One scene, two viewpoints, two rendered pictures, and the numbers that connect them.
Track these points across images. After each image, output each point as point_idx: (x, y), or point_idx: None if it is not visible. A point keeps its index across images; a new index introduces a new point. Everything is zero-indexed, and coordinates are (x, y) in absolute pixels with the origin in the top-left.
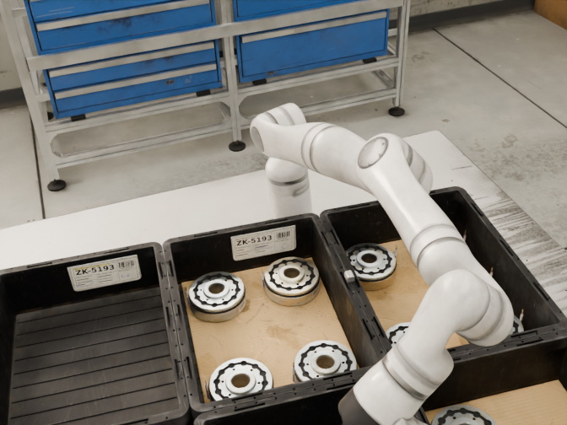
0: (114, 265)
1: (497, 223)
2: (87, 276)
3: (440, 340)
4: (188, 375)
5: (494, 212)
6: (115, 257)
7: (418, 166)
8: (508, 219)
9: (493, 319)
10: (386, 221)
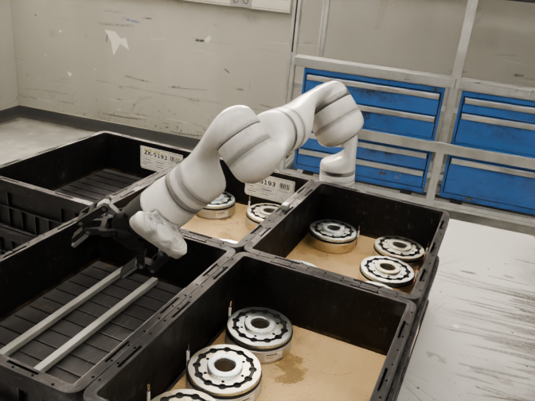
0: (167, 157)
1: (514, 301)
2: (150, 157)
3: (197, 146)
4: (121, 196)
5: (521, 294)
6: (169, 151)
7: (342, 107)
8: (529, 304)
9: (241, 144)
10: (371, 214)
